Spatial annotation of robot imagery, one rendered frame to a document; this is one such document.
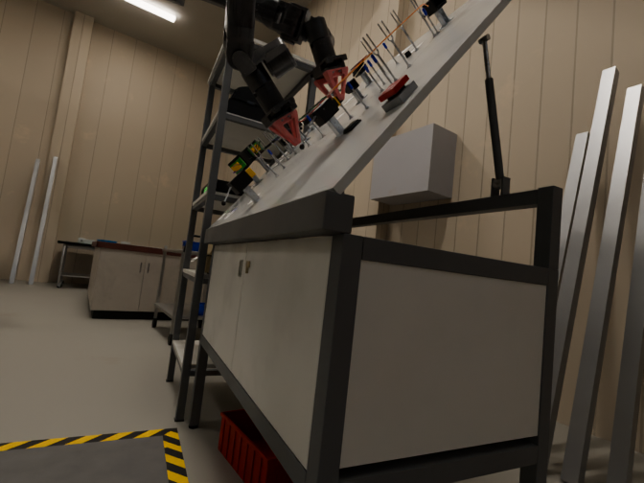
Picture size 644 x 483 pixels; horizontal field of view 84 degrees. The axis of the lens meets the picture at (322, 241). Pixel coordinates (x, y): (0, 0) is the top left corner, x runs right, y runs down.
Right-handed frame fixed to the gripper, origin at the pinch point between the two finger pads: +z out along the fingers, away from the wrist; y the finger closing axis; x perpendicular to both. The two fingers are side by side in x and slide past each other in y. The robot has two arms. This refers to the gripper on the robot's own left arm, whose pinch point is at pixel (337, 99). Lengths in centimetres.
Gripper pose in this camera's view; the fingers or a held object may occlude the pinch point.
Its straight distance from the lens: 102.6
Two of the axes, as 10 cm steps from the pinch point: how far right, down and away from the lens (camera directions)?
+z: 3.2, 9.3, 1.7
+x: -8.4, 3.6, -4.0
